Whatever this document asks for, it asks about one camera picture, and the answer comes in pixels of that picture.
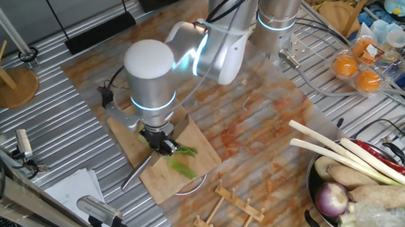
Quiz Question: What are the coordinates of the round orange fruit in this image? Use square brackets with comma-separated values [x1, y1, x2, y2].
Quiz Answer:
[330, 53, 360, 80]
[351, 37, 379, 62]
[353, 68, 383, 95]

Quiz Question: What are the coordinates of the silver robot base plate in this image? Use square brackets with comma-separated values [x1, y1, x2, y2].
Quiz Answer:
[245, 18, 313, 70]

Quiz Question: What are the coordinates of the steel kitchen cleaver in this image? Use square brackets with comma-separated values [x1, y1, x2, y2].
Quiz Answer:
[114, 113, 196, 191]

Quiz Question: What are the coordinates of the brown yam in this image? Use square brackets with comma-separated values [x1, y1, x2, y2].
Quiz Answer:
[348, 182, 405, 213]
[326, 161, 379, 192]

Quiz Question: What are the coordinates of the wooden knife rack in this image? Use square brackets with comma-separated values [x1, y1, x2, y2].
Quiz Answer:
[189, 176, 267, 227]

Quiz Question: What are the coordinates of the translucent white plastic cup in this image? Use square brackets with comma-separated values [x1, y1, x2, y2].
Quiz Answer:
[385, 28, 405, 51]

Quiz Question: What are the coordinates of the red chili pepper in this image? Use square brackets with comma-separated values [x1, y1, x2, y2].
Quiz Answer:
[353, 135, 405, 180]

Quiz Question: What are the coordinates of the metal clamp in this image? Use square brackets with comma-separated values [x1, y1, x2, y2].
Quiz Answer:
[8, 126, 50, 182]

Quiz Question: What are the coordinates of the green scallion stalk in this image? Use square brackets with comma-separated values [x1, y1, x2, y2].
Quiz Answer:
[166, 153, 199, 182]

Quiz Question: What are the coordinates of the pale potato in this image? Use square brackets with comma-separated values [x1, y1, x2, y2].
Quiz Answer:
[313, 155, 343, 183]

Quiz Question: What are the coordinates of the white paper stack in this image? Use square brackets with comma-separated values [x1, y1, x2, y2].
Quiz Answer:
[42, 165, 129, 227]

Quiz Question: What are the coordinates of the orange marble pattern mat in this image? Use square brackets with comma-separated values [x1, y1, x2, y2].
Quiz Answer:
[55, 0, 350, 227]

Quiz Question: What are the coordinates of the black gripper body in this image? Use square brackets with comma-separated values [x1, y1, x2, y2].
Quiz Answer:
[141, 122, 174, 143]

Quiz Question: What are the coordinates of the blue cloth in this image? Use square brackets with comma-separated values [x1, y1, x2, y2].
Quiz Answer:
[346, 0, 405, 93]

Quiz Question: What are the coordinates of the wooden cutting board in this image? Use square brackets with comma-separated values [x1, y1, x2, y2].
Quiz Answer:
[105, 97, 226, 209]

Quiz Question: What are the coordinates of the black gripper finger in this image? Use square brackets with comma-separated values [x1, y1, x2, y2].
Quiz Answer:
[159, 135, 180, 157]
[145, 138, 163, 155]

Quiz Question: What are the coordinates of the wooden round base stand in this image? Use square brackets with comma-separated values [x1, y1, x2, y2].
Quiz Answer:
[317, 0, 377, 41]

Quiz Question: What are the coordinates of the aluminium frame bar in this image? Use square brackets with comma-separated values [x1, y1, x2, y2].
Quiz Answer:
[0, 139, 124, 227]

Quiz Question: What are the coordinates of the silver tripod pole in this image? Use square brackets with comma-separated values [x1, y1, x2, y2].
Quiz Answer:
[0, 0, 41, 72]

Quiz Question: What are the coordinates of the short pale green scallion piece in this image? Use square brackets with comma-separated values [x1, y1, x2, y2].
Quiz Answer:
[136, 129, 152, 146]

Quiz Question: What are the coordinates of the thin black cable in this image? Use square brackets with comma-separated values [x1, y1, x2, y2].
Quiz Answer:
[349, 116, 405, 182]

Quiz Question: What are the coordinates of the black cooking pot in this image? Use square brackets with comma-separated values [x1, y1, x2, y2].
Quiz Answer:
[298, 134, 405, 227]

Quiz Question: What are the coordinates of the green scallion leaf piece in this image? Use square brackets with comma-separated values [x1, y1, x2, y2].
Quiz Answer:
[174, 142, 200, 159]

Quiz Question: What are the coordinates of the clear plastic bag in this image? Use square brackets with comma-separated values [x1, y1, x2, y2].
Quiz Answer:
[352, 195, 405, 227]

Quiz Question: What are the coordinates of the grey robot hose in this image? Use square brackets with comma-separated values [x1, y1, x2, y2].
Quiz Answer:
[278, 38, 405, 120]

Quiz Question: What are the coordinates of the red onion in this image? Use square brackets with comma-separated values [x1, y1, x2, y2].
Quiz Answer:
[312, 180, 352, 220]

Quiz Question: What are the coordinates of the translucent blue plastic cup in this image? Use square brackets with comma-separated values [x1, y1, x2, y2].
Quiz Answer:
[369, 18, 404, 45]

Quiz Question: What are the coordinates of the ribbed grey camera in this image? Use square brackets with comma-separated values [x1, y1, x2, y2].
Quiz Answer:
[75, 192, 125, 227]

